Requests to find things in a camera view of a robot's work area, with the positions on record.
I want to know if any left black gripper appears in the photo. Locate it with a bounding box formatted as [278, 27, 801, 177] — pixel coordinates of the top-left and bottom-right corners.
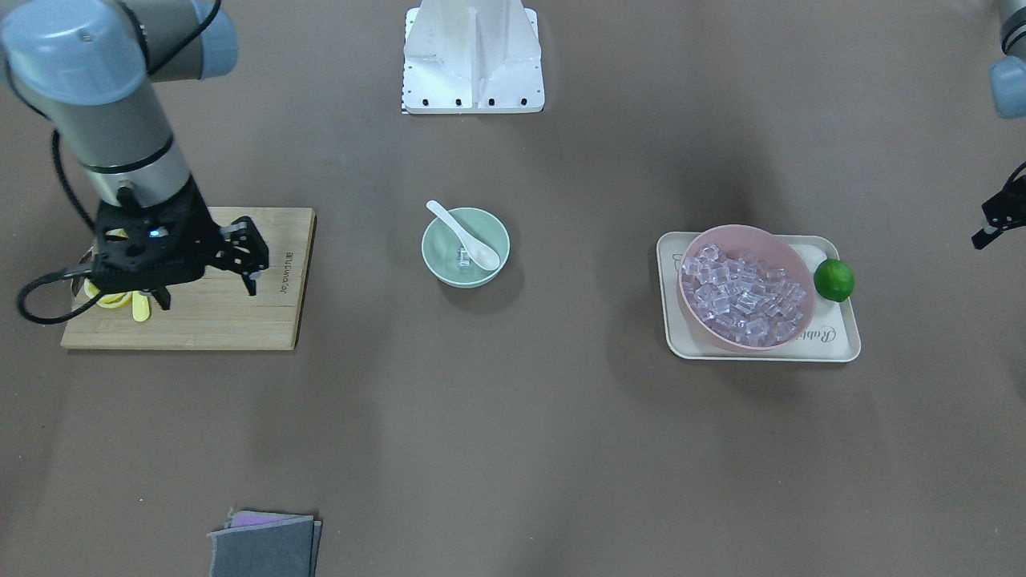
[971, 164, 1025, 251]

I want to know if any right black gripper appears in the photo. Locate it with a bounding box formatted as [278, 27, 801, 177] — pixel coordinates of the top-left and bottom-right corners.
[92, 188, 270, 311]

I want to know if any ice cube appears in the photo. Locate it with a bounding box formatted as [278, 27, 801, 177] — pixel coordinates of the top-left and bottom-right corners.
[455, 246, 473, 268]

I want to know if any white ceramic spoon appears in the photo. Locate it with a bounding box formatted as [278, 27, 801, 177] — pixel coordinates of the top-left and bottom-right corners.
[426, 200, 501, 271]

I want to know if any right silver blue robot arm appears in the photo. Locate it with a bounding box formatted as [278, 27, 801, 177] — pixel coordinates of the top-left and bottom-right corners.
[2, 1, 270, 325]

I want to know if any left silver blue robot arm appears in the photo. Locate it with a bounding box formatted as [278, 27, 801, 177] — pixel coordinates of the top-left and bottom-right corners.
[971, 1, 1025, 251]

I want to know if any mint green bowl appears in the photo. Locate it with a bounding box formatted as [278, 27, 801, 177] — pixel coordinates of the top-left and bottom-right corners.
[421, 208, 511, 289]

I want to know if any pink bowl of ice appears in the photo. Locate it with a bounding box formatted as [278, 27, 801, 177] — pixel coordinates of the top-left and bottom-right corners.
[677, 225, 816, 352]

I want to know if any bamboo cutting board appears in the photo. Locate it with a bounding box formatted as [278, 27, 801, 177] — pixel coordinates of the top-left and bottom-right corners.
[61, 207, 317, 351]

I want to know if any yellow plastic knife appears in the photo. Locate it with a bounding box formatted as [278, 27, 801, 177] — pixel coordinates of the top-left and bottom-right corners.
[131, 291, 151, 324]

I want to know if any lemon slice lower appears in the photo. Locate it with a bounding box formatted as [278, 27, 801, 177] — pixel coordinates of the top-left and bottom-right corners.
[82, 279, 133, 309]

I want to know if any green lime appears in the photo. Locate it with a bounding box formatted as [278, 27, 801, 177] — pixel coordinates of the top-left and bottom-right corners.
[813, 258, 856, 303]

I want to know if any cream serving tray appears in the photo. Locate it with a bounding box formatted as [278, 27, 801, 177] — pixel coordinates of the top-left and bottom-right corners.
[656, 232, 862, 364]

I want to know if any grey folded cloth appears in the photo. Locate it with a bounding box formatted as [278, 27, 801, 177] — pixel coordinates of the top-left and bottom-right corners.
[208, 509, 322, 576]

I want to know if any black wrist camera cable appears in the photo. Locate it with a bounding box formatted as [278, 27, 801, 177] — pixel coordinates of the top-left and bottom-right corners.
[16, 128, 101, 325]

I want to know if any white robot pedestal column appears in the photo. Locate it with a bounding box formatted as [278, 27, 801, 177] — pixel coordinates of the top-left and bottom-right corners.
[401, 1, 546, 115]

